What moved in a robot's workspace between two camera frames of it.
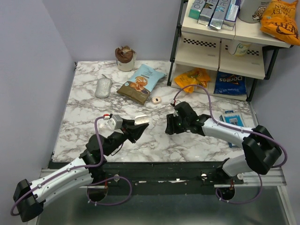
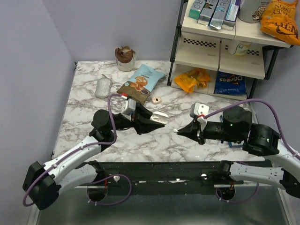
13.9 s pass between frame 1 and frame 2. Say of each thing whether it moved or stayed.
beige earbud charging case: stayed
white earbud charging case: moved
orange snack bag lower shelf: stayed
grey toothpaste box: stayed
